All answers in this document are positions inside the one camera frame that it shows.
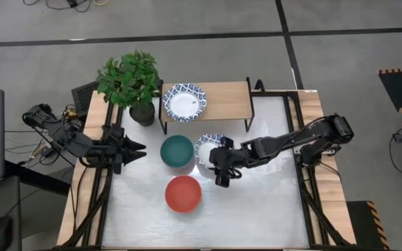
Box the green plastic bowl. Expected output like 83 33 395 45
159 134 195 168

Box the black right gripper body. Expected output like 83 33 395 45
215 137 246 188

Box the wooden shelf with black frame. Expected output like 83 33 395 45
158 76 256 136

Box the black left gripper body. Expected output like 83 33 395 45
98 124 127 175

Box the green plant in black pot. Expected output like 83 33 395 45
95 50 161 128

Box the black perforated box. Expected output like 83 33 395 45
70 80 100 118

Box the black metal table frame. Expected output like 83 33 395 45
56 89 359 251

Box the orange plastic bowl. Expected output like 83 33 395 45
164 174 203 214

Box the blue floral paper bowl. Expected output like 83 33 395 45
195 133 225 169
161 82 208 123

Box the black computer mouse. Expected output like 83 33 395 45
0 215 13 251

